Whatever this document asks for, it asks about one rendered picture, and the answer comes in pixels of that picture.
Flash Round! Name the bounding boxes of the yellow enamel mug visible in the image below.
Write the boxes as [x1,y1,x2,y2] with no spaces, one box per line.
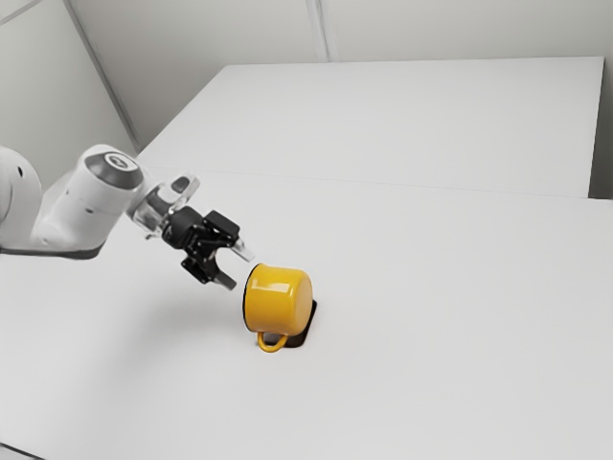
[241,263,314,355]

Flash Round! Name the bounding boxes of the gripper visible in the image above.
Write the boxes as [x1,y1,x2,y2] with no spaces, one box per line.
[161,206,255,291]

